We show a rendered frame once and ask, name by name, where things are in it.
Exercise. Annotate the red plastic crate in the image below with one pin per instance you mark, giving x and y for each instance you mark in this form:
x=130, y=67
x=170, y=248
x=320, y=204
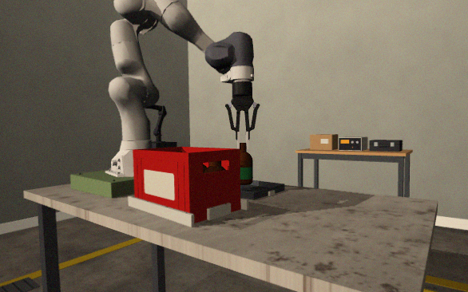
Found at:
x=174, y=177

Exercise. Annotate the brown bottle with green label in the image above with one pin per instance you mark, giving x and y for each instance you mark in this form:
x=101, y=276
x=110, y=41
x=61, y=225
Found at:
x=246, y=168

